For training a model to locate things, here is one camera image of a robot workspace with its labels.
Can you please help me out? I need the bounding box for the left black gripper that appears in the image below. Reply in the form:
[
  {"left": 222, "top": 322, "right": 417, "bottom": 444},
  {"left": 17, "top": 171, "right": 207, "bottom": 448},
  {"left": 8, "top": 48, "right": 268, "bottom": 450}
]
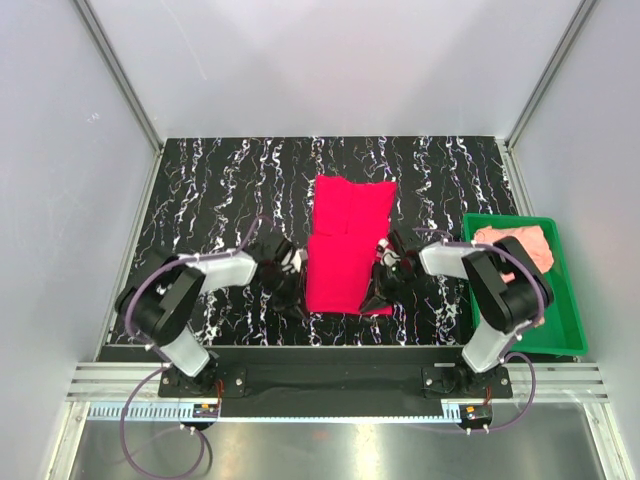
[{"left": 259, "top": 268, "right": 310, "bottom": 322}]

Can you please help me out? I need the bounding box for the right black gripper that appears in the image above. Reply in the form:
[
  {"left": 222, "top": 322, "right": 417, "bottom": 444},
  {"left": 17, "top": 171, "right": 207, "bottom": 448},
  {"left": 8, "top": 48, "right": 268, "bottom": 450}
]
[{"left": 359, "top": 260, "right": 418, "bottom": 314}]

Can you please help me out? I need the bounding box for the red t shirt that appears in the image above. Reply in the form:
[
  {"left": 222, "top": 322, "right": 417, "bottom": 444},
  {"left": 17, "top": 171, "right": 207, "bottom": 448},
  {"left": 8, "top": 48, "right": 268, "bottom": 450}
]
[{"left": 306, "top": 175, "right": 397, "bottom": 314}]

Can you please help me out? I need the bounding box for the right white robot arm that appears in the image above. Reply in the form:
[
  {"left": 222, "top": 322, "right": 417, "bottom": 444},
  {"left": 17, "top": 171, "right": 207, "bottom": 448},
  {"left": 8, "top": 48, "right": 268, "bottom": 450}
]
[{"left": 359, "top": 227, "right": 554, "bottom": 398}]

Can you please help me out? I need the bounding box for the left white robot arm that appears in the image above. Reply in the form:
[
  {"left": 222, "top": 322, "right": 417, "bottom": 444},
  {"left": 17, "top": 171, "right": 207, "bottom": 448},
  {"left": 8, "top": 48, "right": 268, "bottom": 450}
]
[{"left": 114, "top": 233, "right": 308, "bottom": 397}]

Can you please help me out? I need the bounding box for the left orange connector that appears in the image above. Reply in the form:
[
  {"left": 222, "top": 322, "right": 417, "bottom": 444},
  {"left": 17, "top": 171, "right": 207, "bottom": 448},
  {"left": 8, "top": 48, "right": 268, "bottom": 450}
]
[{"left": 192, "top": 403, "right": 220, "bottom": 419}]

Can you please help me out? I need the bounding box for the peach t shirt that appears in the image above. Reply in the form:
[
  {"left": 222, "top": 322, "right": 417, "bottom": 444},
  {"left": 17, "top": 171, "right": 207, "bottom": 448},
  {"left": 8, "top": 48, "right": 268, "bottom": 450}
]
[{"left": 472, "top": 224, "right": 556, "bottom": 329}]

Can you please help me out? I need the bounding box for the green plastic bin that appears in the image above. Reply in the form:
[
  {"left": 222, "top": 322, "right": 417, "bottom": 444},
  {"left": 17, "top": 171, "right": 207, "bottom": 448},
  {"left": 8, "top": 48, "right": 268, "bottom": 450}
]
[{"left": 463, "top": 213, "right": 588, "bottom": 356}]

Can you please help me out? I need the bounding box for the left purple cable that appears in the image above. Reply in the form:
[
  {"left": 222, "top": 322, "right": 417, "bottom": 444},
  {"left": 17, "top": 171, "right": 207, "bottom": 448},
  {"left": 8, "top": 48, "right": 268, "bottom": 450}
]
[{"left": 119, "top": 215, "right": 274, "bottom": 476}]

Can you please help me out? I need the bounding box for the purple cable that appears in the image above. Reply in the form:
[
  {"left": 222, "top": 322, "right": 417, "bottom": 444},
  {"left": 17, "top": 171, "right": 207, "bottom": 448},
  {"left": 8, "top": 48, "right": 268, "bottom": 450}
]
[
  {"left": 119, "top": 215, "right": 274, "bottom": 476},
  {"left": 414, "top": 227, "right": 549, "bottom": 436}
]

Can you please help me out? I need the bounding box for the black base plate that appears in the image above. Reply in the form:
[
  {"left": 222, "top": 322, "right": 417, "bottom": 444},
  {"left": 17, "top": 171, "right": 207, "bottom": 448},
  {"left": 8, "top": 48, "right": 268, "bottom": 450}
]
[{"left": 158, "top": 346, "right": 513, "bottom": 421}]

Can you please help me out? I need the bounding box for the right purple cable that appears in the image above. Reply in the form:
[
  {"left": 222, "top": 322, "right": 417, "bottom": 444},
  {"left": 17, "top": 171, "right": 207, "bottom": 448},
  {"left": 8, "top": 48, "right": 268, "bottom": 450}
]
[{"left": 414, "top": 227, "right": 549, "bottom": 436}]

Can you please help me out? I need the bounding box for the right aluminium frame post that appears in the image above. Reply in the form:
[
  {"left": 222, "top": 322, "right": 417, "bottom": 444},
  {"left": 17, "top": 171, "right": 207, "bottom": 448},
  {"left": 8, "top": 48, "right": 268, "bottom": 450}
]
[{"left": 504, "top": 0, "right": 604, "bottom": 151}]

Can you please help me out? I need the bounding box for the aluminium frame post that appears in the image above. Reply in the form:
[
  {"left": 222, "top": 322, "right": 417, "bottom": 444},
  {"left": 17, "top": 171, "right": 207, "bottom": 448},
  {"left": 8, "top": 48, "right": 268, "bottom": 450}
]
[
  {"left": 504, "top": 0, "right": 604, "bottom": 151},
  {"left": 72, "top": 0, "right": 166, "bottom": 154}
]

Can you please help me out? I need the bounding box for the aluminium rail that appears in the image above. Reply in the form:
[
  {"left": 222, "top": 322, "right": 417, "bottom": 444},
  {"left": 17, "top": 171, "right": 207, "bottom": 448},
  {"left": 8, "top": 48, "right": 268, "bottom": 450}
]
[{"left": 66, "top": 362, "right": 609, "bottom": 403}]

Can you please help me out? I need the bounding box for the left aluminium frame post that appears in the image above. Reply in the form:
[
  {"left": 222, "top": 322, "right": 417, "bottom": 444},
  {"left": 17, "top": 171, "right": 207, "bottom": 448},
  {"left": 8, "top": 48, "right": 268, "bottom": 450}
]
[{"left": 72, "top": 0, "right": 166, "bottom": 154}]

